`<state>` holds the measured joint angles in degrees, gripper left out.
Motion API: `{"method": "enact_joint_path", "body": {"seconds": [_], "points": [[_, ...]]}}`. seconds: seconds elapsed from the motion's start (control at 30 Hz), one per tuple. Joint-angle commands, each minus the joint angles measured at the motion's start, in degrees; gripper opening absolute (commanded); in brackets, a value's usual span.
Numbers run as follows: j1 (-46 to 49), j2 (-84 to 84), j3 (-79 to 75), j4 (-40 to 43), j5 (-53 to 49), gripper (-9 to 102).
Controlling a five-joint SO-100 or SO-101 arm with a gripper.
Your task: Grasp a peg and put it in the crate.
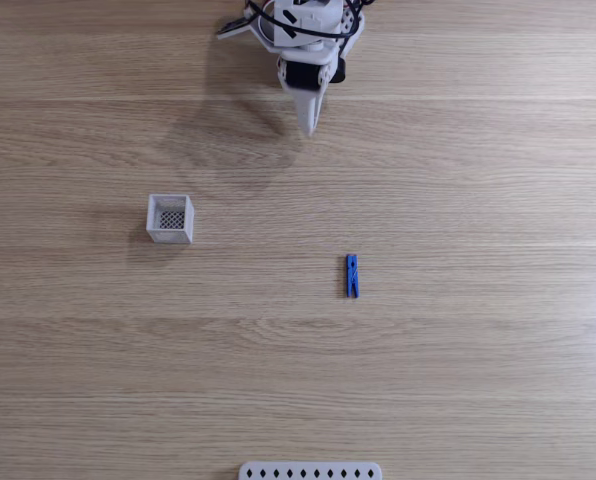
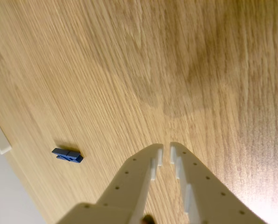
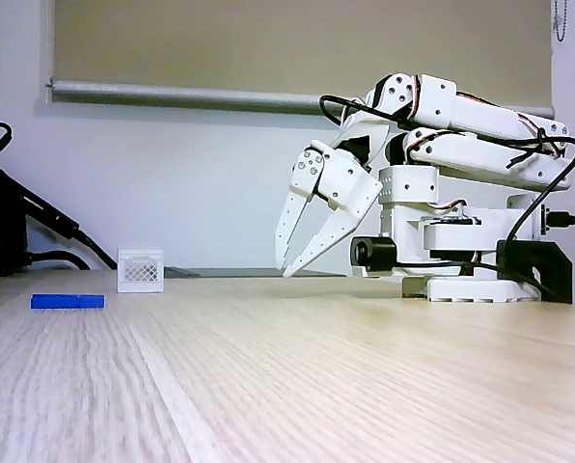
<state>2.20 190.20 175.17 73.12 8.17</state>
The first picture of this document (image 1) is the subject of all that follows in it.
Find flat grey bracket plate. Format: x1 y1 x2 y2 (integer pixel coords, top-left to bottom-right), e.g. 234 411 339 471
215 16 261 42

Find black cable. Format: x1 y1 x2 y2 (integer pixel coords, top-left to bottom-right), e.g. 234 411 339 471
245 0 370 59

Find blue clothes peg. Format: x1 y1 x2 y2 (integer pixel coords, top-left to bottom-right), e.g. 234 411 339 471
345 254 361 300

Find white strip with diamond holes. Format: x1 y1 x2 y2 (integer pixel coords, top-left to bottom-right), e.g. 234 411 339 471
238 461 383 480

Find small white mesh crate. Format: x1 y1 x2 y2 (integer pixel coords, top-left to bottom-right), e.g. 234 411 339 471
145 193 195 245

